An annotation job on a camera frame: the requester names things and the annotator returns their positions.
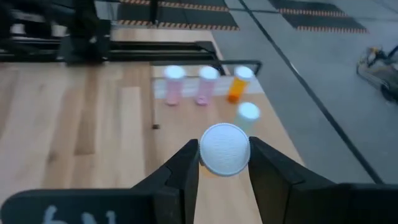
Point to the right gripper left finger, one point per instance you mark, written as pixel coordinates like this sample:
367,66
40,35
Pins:
168,199

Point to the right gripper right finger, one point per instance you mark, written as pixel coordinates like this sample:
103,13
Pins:
280,193

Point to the teal pill bottle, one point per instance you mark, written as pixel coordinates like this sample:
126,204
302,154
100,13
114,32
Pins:
247,115

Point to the pink pill bottle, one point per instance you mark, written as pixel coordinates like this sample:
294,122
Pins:
174,87
206,87

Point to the small orange pill bottle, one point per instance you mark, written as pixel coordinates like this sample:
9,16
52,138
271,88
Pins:
238,87

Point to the wooden shelf with black legs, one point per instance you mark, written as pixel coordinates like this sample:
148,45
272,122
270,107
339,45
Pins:
186,124

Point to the hazard-striped black floor mat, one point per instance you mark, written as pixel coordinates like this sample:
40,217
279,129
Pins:
320,17
177,17

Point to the black aluminium frame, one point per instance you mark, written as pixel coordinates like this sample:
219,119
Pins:
155,51

